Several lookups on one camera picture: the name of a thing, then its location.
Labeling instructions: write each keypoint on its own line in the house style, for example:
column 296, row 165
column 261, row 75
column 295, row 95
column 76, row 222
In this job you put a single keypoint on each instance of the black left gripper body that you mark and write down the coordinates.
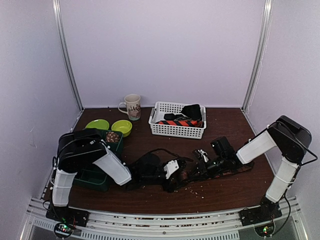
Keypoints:
column 148, row 179

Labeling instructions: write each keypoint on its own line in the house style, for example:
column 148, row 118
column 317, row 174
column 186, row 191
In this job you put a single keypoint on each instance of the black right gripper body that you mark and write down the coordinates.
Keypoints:
column 215, row 167

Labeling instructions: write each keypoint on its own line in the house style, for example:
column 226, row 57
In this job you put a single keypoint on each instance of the dark red patterned tie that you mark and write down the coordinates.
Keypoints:
column 183, row 177

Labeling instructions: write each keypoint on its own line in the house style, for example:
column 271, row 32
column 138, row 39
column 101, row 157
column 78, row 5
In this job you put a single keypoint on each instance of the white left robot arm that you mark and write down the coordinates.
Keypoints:
column 92, row 146

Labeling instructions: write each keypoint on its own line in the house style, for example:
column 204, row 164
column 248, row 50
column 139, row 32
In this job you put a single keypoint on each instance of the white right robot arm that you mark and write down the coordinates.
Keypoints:
column 287, row 139

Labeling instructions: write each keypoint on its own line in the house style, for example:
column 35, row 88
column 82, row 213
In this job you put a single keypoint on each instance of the orange navy striped tie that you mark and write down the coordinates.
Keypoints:
column 182, row 123

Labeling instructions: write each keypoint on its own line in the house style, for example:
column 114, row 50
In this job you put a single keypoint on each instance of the rolled tie in tray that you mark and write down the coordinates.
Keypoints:
column 112, row 137

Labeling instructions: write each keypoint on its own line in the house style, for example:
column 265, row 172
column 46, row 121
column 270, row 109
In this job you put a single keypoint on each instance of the lime green bowl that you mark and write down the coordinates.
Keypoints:
column 123, row 126

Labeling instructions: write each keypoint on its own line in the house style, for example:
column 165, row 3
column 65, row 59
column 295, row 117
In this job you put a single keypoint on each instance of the green compartment tray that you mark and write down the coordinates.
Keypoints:
column 92, row 177

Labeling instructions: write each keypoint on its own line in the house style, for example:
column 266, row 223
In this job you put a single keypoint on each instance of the white perforated plastic basket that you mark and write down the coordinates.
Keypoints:
column 159, row 126

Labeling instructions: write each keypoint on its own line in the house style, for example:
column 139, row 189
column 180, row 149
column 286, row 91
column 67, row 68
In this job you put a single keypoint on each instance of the lime green plate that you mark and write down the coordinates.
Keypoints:
column 100, row 124

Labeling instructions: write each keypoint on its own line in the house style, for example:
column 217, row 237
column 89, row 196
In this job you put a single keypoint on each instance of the cream patterned mug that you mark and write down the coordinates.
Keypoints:
column 131, row 106

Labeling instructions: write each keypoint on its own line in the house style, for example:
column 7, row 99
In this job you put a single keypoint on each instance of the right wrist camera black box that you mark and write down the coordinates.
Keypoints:
column 222, row 147

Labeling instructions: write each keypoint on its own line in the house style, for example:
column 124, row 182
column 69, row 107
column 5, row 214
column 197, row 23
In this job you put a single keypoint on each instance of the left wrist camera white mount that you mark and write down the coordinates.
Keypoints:
column 170, row 167

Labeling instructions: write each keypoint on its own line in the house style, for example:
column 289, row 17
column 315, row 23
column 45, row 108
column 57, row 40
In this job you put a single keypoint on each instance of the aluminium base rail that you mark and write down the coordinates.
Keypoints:
column 217, row 225

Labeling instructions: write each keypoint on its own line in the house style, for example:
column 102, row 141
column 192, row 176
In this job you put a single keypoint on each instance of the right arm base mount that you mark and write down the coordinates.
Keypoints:
column 262, row 218

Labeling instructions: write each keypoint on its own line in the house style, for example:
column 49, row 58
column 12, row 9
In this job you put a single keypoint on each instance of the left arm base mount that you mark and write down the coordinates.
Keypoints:
column 68, row 219

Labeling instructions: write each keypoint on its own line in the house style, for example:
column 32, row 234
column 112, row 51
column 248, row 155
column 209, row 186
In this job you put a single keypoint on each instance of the right aluminium frame post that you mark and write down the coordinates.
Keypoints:
column 261, row 47

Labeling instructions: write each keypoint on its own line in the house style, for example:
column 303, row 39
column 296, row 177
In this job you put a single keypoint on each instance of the aluminium frame post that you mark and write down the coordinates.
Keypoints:
column 65, row 53
column 261, row 47

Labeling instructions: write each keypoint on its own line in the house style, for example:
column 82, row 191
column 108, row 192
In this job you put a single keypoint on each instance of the left aluminium frame post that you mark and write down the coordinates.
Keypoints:
column 65, row 53

